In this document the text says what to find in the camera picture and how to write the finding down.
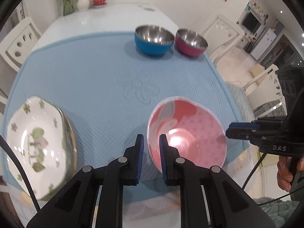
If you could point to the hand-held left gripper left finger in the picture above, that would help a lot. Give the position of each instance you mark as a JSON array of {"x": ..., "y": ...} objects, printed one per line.
[{"x": 139, "y": 156}]

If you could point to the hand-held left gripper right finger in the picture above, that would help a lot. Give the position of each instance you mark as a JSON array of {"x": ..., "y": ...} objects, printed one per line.
[{"x": 163, "y": 156}]

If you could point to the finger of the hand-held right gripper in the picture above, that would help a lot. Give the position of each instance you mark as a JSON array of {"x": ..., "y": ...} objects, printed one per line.
[{"x": 239, "y": 131}]

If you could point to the pink ceramic bowl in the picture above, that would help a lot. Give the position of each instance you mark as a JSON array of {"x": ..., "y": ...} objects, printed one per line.
[{"x": 190, "y": 135}]

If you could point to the round leaf print plate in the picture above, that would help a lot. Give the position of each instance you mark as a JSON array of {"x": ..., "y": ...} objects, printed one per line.
[{"x": 74, "y": 147}]

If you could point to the hexagonal tree print plate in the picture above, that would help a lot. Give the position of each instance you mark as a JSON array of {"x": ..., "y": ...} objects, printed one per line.
[
  {"x": 67, "y": 135},
  {"x": 30, "y": 135}
]

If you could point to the magenta steel bowl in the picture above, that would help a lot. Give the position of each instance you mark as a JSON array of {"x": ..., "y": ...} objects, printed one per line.
[{"x": 187, "y": 51}]

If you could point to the blue steel bowl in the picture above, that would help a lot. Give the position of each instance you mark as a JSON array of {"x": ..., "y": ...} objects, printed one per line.
[{"x": 152, "y": 47}]

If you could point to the person's right hand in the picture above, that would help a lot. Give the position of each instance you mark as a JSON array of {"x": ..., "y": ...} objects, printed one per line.
[{"x": 283, "y": 173}]

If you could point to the pale teal seat cushion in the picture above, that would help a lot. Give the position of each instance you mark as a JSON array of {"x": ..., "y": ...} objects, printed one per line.
[{"x": 239, "y": 99}]

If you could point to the white dining chair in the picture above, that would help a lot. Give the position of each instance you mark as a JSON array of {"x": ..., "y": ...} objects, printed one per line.
[
  {"x": 19, "y": 42},
  {"x": 266, "y": 85},
  {"x": 223, "y": 33}
]

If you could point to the white cabinet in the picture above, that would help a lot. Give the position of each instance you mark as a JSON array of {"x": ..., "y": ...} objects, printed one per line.
[{"x": 263, "y": 44}]

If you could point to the light blue textured mat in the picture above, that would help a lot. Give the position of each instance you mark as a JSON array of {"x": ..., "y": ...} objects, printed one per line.
[{"x": 106, "y": 76}]

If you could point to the black television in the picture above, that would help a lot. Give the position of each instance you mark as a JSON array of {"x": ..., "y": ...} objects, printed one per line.
[{"x": 251, "y": 23}]

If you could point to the red lidded teacup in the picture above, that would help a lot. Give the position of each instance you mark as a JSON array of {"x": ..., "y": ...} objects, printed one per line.
[{"x": 99, "y": 1}]

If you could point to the white ceramic vase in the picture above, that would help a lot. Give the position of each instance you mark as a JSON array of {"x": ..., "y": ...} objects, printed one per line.
[{"x": 83, "y": 3}]

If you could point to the glass vase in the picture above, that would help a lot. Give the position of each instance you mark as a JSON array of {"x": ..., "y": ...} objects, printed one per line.
[{"x": 68, "y": 4}]

